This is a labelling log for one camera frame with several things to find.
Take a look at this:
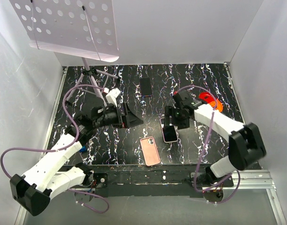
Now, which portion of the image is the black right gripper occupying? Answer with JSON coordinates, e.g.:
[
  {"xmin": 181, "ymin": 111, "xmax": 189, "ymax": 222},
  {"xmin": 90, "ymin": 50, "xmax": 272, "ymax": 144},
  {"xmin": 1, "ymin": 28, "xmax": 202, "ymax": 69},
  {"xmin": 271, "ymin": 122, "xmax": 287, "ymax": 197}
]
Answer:
[{"xmin": 163, "ymin": 106, "xmax": 189, "ymax": 130}]

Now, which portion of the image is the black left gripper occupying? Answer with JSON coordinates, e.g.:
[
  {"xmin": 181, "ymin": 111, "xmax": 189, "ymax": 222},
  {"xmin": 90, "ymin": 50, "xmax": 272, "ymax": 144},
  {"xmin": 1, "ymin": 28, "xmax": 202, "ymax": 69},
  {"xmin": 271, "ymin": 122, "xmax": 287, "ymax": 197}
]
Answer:
[{"xmin": 93, "ymin": 102, "xmax": 143, "ymax": 129}]

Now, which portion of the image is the phone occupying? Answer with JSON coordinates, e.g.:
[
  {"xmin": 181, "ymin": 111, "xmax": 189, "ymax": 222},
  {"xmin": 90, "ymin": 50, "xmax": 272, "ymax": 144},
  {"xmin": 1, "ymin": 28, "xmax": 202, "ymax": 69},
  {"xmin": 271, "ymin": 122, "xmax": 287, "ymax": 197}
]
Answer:
[{"xmin": 160, "ymin": 118, "xmax": 178, "ymax": 143}]

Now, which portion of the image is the black smartphone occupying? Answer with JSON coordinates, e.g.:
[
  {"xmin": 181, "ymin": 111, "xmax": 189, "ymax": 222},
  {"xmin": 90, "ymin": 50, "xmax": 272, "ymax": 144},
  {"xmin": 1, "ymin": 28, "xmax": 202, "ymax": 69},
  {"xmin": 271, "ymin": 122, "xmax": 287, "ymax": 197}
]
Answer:
[{"xmin": 140, "ymin": 77, "xmax": 152, "ymax": 97}]

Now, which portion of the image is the pink phone case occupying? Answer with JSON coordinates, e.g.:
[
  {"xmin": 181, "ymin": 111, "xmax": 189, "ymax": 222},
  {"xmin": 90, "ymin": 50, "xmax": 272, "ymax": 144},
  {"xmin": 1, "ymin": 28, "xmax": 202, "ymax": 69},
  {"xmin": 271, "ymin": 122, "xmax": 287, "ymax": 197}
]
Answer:
[{"xmin": 140, "ymin": 136, "xmax": 160, "ymax": 166}]

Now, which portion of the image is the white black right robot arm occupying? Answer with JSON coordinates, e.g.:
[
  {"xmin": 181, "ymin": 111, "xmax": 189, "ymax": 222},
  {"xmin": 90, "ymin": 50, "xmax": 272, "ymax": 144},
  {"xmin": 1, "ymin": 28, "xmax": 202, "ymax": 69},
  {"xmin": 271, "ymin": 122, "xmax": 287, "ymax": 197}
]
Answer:
[{"xmin": 163, "ymin": 90, "xmax": 266, "ymax": 186}]

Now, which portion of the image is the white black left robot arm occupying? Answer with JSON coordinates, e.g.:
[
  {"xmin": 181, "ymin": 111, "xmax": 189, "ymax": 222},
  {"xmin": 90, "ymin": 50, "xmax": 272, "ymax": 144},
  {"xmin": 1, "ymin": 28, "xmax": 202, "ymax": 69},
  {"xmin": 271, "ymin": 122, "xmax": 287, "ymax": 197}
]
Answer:
[{"xmin": 10, "ymin": 103, "xmax": 143, "ymax": 216}]

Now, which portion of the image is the red orange tape dispenser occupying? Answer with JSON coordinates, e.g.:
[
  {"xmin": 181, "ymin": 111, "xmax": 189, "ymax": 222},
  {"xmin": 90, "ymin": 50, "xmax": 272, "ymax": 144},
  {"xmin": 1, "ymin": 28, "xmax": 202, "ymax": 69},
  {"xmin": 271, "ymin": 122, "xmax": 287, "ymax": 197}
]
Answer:
[{"xmin": 199, "ymin": 92, "xmax": 223, "ymax": 112}]

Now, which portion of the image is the yellow and blue toy block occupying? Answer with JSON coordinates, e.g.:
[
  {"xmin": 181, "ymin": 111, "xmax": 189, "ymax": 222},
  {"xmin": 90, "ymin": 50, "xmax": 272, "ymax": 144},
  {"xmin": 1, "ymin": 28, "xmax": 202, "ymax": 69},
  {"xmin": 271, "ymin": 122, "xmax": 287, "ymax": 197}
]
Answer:
[{"xmin": 79, "ymin": 146, "xmax": 87, "ymax": 153}]

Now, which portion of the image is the white perforated music stand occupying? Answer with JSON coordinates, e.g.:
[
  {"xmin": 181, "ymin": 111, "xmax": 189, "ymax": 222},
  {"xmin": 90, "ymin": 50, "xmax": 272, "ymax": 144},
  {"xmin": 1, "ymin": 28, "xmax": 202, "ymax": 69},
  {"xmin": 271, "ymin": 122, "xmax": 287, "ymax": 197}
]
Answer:
[{"xmin": 8, "ymin": 0, "xmax": 121, "ymax": 106}]

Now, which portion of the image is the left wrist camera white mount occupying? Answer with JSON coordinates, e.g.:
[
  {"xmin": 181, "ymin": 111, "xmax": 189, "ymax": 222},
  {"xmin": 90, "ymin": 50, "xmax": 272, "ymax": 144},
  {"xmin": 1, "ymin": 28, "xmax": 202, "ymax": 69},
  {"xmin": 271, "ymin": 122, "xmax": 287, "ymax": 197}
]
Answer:
[{"xmin": 103, "ymin": 88, "xmax": 121, "ymax": 107}]

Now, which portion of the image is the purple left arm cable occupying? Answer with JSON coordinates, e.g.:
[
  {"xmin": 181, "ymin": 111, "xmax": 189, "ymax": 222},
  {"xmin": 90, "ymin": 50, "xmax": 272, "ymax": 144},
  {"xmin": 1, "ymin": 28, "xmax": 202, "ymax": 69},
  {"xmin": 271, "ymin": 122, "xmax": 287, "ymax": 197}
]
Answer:
[{"xmin": 0, "ymin": 84, "xmax": 110, "ymax": 214}]

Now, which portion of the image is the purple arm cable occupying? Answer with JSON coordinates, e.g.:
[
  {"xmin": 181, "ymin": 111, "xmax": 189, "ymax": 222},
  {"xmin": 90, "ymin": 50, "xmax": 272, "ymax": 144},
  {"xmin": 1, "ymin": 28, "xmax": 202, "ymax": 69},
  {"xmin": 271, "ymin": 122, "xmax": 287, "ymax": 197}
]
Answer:
[
  {"xmin": 174, "ymin": 85, "xmax": 241, "ymax": 205},
  {"xmin": 0, "ymin": 84, "xmax": 110, "ymax": 214}
]

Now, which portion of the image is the black base frame bar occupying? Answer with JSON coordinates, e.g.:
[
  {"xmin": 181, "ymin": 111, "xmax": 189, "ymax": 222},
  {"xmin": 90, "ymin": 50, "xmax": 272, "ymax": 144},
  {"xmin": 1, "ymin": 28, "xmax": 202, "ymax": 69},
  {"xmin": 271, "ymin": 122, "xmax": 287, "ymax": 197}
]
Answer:
[{"xmin": 89, "ymin": 164, "xmax": 203, "ymax": 198}]

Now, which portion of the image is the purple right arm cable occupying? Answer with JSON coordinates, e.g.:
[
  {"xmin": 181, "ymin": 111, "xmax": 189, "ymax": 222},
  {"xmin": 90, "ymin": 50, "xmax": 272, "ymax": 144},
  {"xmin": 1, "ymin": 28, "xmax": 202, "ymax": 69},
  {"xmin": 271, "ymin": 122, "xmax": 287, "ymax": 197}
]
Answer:
[{"xmin": 174, "ymin": 85, "xmax": 241, "ymax": 205}]

